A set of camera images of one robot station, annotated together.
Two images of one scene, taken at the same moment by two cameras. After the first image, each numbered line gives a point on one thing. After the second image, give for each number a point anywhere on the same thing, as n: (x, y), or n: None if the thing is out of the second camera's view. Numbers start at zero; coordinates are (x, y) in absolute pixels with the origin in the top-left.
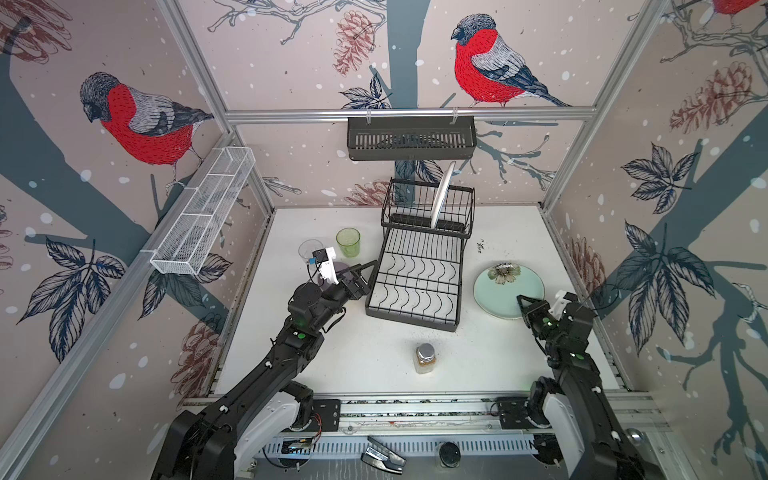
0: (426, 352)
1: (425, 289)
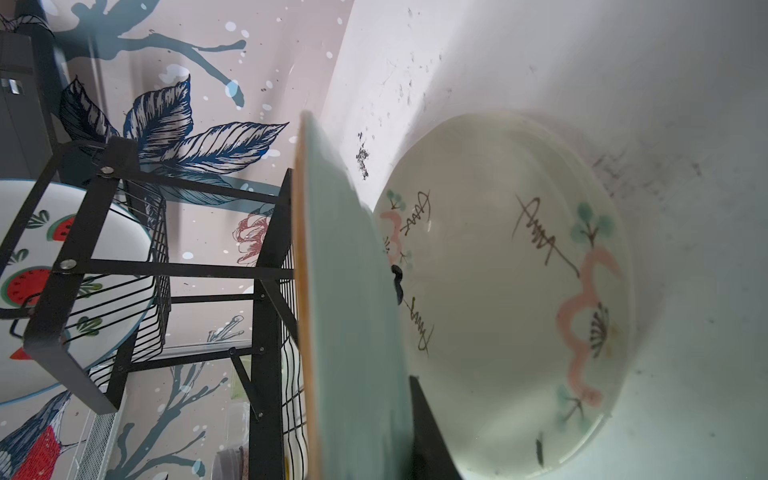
0: None
1: (226, 282)
